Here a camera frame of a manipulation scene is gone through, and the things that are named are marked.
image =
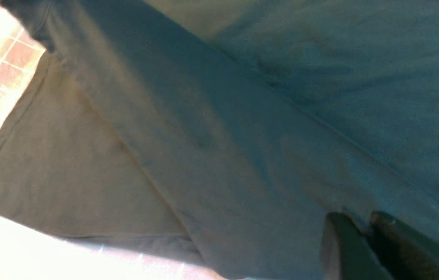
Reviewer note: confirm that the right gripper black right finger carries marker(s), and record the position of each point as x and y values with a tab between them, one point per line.
406	253

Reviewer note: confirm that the dark gray long-sleeve top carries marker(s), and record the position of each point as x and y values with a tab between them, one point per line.
223	132

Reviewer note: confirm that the pink checkered tablecloth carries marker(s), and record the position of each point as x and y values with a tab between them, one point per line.
26	254

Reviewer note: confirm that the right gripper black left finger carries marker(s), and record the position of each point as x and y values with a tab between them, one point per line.
345	253

